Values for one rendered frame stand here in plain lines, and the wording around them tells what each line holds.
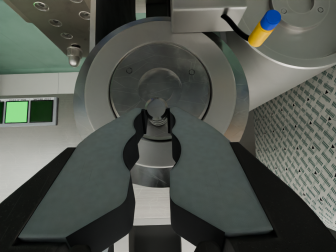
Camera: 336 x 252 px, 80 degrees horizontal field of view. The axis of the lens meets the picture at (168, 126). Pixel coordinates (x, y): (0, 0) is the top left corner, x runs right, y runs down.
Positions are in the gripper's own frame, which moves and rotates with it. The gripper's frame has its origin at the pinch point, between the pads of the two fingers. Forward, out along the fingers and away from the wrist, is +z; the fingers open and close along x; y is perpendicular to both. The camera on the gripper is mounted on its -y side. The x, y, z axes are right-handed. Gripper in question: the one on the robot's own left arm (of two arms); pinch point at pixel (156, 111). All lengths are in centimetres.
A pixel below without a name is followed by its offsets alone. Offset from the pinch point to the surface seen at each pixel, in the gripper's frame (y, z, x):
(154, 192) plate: 31.9, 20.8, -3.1
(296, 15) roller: -4.2, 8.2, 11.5
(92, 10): -5.0, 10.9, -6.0
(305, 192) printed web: 15.6, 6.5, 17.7
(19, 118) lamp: 17, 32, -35
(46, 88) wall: 97, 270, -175
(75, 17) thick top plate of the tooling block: -3.3, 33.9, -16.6
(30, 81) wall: 88, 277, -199
